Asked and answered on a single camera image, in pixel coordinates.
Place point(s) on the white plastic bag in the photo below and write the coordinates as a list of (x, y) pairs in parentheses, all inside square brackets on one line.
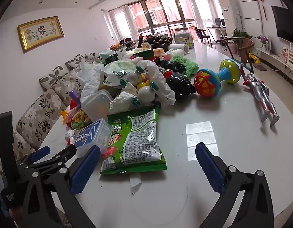
[(158, 76), (89, 80)]

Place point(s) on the yellow plastic toy piece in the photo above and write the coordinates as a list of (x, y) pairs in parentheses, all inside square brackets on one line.
[(63, 116)]

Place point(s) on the silver red action figure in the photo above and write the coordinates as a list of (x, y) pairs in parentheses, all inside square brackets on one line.
[(265, 97)]

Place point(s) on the floral sofa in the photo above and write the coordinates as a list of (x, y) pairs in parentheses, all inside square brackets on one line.
[(37, 114)]

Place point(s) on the small white red toy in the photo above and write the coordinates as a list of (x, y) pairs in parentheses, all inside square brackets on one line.
[(70, 136)]

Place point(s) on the crumpled white plastic bag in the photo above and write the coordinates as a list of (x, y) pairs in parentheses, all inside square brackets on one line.
[(89, 80)]

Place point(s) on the large window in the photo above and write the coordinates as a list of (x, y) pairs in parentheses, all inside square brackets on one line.
[(160, 11)]

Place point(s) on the large floral cushion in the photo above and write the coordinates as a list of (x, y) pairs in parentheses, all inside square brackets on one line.
[(54, 77)]

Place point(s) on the large clear plastic jar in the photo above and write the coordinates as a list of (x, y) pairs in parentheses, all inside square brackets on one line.
[(184, 38)]

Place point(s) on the green fluffy cloth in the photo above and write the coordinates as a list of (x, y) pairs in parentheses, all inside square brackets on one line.
[(184, 64)]

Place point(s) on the gold framed calligraphy picture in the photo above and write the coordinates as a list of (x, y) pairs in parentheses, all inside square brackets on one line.
[(41, 33)]

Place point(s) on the black ridged toy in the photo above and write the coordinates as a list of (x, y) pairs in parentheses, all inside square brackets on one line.
[(179, 85)]

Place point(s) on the computer monitor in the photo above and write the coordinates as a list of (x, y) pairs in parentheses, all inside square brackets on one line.
[(218, 21)]

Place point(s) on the white round toy figure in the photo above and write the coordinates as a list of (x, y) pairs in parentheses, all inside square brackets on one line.
[(145, 93)]

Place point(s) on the clear lidded plastic container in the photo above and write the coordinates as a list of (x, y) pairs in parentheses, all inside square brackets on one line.
[(96, 104)]

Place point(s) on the yellow toy vehicle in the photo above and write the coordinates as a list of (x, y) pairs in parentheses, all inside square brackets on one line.
[(254, 58)]

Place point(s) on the flower vase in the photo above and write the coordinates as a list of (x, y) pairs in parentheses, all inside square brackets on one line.
[(264, 41)]

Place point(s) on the potted green plant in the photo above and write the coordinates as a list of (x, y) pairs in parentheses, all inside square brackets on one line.
[(239, 36)]

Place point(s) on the wooden armchair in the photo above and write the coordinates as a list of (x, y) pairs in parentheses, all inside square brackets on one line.
[(246, 49)]

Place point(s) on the yellow green snack packet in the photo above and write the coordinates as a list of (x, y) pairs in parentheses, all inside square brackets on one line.
[(80, 120)]

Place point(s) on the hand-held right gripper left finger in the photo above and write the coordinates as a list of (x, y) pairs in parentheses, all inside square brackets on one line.
[(86, 171)]

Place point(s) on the black television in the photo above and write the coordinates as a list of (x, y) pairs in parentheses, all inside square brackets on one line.
[(286, 23)]

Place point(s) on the clear box with blue label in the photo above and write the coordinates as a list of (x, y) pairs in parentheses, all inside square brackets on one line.
[(89, 135)]

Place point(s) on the green snack bag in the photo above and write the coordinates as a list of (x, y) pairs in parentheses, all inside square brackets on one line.
[(137, 135)]

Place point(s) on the white cylindrical roll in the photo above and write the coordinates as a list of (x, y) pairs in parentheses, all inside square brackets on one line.
[(178, 48)]

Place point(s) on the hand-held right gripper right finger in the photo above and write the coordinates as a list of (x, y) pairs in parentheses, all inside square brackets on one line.
[(210, 171)]

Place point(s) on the purple toy gun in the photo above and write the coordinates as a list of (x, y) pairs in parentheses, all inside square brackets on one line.
[(74, 97)]

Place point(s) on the white desk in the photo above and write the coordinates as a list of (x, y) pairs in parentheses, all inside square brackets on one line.
[(217, 29)]

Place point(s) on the pink white desktop rack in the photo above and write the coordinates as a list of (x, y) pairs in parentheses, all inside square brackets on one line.
[(290, 54)]

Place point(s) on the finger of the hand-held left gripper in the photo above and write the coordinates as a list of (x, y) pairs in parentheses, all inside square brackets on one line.
[(41, 152), (63, 156)]

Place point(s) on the white standing air conditioner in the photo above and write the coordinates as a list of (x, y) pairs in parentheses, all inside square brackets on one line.
[(229, 14)]

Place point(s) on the green cardboard box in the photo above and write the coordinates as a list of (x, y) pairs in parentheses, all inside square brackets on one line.
[(143, 53)]

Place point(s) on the colourful toy rattle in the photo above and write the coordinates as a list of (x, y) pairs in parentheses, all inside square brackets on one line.
[(205, 83)]

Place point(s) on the dark chair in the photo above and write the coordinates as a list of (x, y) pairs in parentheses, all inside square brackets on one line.
[(203, 34)]

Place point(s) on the white television cabinet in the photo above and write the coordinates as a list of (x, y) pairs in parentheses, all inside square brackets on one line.
[(279, 61)]

